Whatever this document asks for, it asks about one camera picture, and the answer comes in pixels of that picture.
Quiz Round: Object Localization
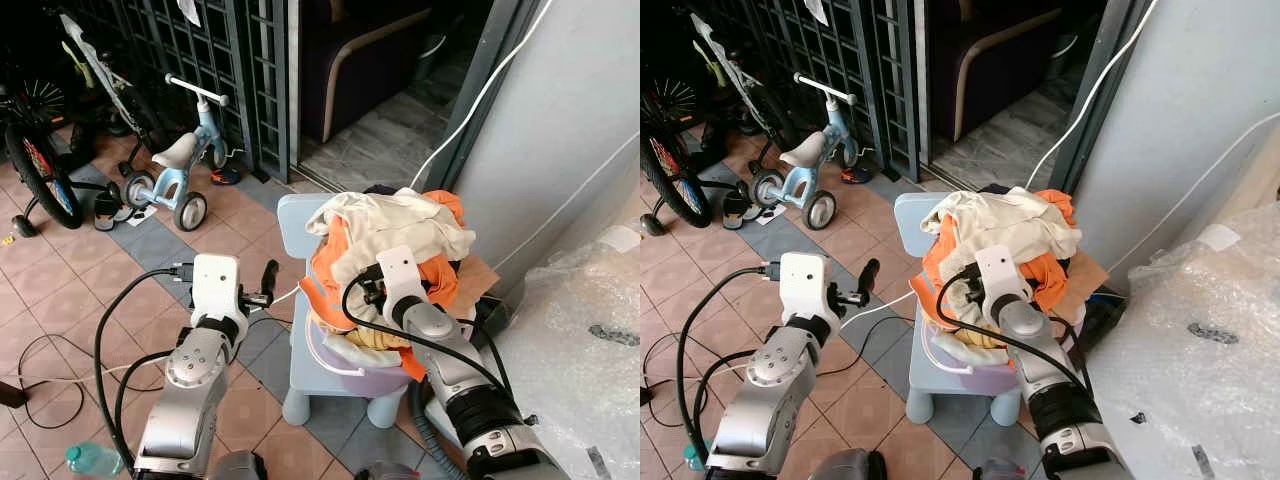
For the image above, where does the cream garment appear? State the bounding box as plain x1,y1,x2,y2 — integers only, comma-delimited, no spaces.
935,187,1084,284
318,187,478,293

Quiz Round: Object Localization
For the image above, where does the orange garment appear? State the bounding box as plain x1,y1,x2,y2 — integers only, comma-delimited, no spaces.
920,189,1083,336
300,189,471,383

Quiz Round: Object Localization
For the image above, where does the pale yellow garment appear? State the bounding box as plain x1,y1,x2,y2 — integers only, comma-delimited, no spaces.
345,320,413,353
940,320,1007,353

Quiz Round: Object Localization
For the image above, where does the purple laundry basket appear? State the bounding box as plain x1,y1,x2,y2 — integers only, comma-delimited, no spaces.
920,318,1023,393
304,310,423,397

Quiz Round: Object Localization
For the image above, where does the light blue child chair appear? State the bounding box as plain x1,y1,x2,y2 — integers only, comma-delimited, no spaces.
277,192,483,430
893,191,1077,427

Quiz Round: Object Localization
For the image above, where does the brown cardboard piece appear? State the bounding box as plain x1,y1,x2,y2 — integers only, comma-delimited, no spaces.
455,254,502,302
1064,249,1112,298

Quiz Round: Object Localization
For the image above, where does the light blue balance bike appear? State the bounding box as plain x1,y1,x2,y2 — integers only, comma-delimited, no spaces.
119,72,247,234
749,71,872,232

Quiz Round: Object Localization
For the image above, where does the black box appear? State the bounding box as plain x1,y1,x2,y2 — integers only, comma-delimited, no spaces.
470,295,517,337
1080,285,1132,347

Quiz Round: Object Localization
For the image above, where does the black sandal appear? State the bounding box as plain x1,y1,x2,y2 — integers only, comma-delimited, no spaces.
92,190,127,234
721,189,757,232

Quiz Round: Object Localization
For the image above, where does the grey left robot leg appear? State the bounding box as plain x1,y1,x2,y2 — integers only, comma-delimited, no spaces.
209,450,267,480
804,448,887,480

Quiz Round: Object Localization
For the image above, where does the grey robot leg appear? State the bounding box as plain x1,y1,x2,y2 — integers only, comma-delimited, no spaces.
354,460,422,480
974,458,1032,480
804,448,887,480
209,450,267,480

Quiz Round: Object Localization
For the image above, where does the grey right robot leg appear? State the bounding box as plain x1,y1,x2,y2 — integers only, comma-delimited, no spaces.
354,460,422,480
974,458,1032,480

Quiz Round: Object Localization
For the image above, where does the dark metal grille gate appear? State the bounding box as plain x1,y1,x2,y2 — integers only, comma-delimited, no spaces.
60,0,302,187
700,0,932,182

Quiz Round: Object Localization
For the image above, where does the dark sofa with beige trim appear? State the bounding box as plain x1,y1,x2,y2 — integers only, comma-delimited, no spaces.
300,0,437,147
930,0,1067,143

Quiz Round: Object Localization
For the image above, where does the black child bicycle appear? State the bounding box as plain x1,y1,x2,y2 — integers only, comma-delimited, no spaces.
0,78,87,240
640,74,702,237

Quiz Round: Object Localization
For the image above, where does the clear bubble wrap sheet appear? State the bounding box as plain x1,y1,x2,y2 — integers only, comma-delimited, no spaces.
494,224,641,480
1085,200,1280,480

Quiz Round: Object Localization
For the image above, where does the white paper label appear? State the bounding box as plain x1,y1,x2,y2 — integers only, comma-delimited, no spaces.
1195,223,1242,254
597,225,641,254

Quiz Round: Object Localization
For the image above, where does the white green bicycle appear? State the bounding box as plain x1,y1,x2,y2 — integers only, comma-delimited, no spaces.
689,11,792,153
54,9,172,153

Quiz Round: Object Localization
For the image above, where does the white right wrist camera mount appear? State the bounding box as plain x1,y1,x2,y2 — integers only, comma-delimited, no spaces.
975,244,1032,306
375,245,427,303

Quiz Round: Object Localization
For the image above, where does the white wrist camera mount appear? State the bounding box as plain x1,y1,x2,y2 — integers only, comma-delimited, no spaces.
975,244,1032,306
779,252,832,321
375,245,427,303
190,253,244,322

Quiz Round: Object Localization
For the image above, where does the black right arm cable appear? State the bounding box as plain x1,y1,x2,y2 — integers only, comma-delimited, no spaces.
935,264,1096,396
342,264,517,403

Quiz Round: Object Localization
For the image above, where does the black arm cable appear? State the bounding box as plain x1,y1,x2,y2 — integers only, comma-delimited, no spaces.
93,262,197,477
342,264,517,403
676,262,786,471
935,264,1096,396

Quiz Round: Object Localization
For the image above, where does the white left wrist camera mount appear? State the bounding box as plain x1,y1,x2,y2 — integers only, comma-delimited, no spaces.
779,252,832,321
190,253,244,322

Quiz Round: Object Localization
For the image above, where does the grey corrugated hose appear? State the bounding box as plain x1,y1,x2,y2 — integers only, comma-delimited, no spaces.
407,380,472,477

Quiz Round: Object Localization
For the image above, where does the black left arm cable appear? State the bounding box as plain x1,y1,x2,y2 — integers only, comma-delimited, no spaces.
93,262,197,477
676,262,786,471

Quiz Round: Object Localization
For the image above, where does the thin black floor cable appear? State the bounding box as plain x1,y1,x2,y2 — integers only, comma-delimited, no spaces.
640,334,723,423
14,334,143,432

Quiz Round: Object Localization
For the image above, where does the dark grey door frame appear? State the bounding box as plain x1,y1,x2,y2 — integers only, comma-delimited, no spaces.
1045,0,1152,197
420,0,547,197

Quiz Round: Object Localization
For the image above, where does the thin white wall cable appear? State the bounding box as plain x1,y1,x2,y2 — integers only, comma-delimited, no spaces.
490,134,641,273
1108,113,1280,278

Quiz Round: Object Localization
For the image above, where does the thick white wall cable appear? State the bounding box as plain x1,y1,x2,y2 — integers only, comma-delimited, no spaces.
409,0,554,189
1024,0,1161,189

